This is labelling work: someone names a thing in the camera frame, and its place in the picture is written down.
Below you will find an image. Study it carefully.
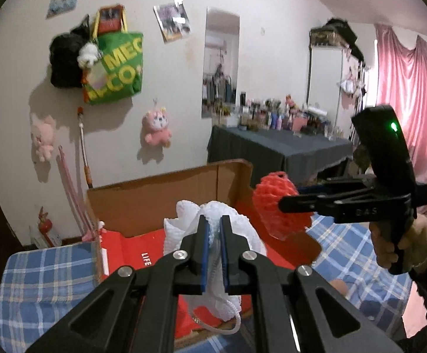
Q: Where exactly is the red foam net sleeve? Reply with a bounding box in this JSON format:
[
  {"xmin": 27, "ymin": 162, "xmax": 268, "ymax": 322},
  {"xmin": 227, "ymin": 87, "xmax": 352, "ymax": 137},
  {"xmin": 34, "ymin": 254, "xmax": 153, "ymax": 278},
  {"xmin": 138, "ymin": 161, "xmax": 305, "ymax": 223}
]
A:
[{"xmin": 253, "ymin": 171, "xmax": 312, "ymax": 241}]

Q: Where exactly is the white mesh bath pouf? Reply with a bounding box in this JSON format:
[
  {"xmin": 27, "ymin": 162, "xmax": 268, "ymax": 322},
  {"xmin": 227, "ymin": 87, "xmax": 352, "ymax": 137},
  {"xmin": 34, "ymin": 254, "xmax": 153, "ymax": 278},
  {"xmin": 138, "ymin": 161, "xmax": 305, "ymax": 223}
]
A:
[{"xmin": 163, "ymin": 200, "xmax": 267, "ymax": 335}]

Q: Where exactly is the right hand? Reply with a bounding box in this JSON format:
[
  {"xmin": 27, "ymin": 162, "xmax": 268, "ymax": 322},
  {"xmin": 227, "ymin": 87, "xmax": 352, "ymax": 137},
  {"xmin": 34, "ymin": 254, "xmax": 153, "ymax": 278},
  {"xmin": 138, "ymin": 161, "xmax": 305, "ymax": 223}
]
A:
[{"xmin": 369, "ymin": 214, "xmax": 427, "ymax": 273}]

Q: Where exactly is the dark cloth covered table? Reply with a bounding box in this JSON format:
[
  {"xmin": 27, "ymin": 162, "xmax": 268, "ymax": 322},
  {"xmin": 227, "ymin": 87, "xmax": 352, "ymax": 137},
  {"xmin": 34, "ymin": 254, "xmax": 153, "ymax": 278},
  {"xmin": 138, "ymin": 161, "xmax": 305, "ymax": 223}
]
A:
[{"xmin": 207, "ymin": 126, "xmax": 353, "ymax": 187}]

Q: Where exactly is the pink folded umbrella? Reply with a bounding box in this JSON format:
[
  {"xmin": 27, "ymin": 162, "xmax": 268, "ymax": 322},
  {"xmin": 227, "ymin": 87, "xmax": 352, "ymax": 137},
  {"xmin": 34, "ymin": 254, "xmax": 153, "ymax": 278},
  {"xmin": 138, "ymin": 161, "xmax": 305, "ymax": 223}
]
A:
[{"xmin": 58, "ymin": 145, "xmax": 94, "ymax": 242}]

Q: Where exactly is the brown cardboard box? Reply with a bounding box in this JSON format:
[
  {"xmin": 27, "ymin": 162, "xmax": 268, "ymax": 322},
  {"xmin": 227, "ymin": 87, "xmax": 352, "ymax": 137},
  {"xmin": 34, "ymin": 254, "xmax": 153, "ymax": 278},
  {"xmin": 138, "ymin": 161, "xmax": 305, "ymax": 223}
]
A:
[{"xmin": 87, "ymin": 159, "xmax": 256, "ymax": 237}]

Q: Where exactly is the blue plaid blanket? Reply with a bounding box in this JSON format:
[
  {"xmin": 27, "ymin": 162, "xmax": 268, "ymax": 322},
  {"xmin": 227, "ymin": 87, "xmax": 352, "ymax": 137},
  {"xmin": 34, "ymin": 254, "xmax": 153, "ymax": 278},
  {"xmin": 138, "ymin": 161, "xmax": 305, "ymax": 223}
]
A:
[{"xmin": 0, "ymin": 215, "xmax": 427, "ymax": 352}]

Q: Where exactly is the white wardrobe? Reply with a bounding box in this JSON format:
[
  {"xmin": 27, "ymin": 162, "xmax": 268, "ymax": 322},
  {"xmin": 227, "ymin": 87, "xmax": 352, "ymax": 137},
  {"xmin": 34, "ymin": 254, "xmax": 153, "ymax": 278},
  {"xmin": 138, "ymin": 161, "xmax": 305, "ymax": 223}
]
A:
[{"xmin": 306, "ymin": 17, "xmax": 369, "ymax": 140}]

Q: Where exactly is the pink curtain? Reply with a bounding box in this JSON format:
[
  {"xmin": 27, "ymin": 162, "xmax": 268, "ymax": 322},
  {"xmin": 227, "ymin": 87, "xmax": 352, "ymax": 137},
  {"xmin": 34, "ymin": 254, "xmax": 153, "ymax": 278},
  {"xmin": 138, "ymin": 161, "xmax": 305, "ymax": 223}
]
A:
[{"xmin": 375, "ymin": 24, "xmax": 427, "ymax": 216}]

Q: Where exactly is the green tote bag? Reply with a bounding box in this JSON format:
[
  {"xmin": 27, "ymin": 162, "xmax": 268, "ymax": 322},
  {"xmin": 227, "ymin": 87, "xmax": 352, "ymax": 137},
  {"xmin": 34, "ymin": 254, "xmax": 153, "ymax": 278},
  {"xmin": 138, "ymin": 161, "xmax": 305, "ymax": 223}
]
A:
[{"xmin": 77, "ymin": 4, "xmax": 143, "ymax": 104}]

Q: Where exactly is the pink bear plush on wall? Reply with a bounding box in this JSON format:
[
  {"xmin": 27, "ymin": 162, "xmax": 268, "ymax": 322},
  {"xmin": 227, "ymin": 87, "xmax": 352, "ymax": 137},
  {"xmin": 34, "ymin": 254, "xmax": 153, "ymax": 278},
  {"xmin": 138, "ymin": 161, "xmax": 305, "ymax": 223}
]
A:
[{"xmin": 143, "ymin": 108, "xmax": 172, "ymax": 147}]

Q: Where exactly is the wall mirror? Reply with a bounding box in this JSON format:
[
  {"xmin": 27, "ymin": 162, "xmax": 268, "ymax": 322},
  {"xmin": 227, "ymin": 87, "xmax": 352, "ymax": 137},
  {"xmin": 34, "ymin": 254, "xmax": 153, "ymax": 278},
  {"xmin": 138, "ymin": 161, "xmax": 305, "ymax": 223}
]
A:
[{"xmin": 201, "ymin": 7, "xmax": 240, "ymax": 119}]

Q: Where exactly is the pale pink plush on wall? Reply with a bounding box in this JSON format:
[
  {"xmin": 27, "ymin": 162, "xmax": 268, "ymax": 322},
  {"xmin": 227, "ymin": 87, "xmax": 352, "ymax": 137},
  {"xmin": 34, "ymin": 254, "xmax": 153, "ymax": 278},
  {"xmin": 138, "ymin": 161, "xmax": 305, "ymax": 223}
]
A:
[{"xmin": 31, "ymin": 116, "xmax": 56, "ymax": 163}]

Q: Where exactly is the orange handled stick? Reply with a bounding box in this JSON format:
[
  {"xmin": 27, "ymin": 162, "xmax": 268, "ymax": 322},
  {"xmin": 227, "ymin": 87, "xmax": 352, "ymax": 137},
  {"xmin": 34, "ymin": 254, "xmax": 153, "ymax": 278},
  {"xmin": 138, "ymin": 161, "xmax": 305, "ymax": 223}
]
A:
[{"xmin": 77, "ymin": 107, "xmax": 93, "ymax": 189}]

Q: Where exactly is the photo poster on wall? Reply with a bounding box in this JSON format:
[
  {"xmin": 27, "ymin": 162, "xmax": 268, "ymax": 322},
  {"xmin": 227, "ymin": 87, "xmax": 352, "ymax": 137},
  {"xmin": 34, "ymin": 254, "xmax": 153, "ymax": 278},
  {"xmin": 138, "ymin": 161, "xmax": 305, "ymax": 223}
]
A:
[{"xmin": 153, "ymin": 0, "xmax": 191, "ymax": 43}]

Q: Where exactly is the black bag on wall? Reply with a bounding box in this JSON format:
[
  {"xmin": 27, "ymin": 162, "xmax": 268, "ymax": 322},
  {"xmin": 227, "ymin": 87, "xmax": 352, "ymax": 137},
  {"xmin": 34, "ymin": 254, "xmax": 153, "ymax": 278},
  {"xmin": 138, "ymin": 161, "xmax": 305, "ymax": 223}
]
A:
[{"xmin": 49, "ymin": 14, "xmax": 90, "ymax": 89}]

